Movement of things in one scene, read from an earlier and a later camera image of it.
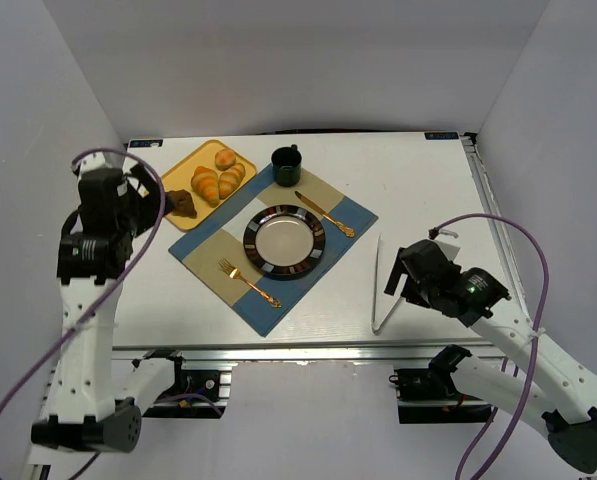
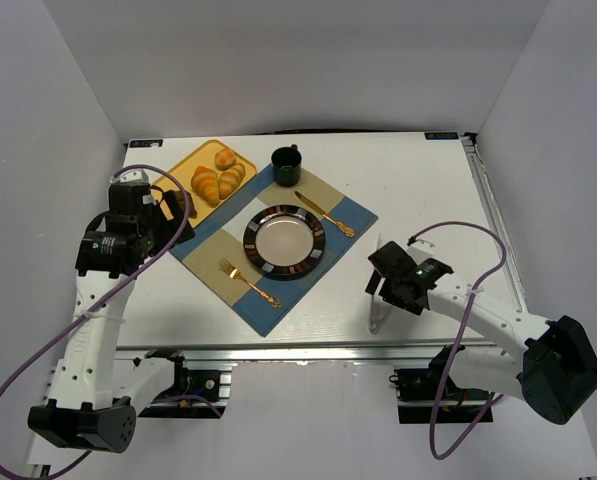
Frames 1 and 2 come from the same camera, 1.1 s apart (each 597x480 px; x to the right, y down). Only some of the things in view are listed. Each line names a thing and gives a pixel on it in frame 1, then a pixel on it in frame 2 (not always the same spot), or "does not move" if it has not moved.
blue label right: x=441 y=135 does not move
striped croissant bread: x=205 y=182 does not move
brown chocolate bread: x=183 y=203 does not move
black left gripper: x=148 y=192 to x=173 y=220
